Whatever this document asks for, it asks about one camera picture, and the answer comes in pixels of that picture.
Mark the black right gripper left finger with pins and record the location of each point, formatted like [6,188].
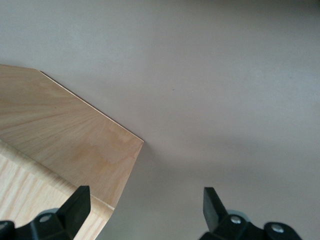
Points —
[62,222]

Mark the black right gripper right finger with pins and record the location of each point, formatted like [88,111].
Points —
[225,225]

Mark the light wooden drawer cabinet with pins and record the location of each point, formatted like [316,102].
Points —
[62,125]

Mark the large table cover sheet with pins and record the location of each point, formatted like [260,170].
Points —
[225,100]

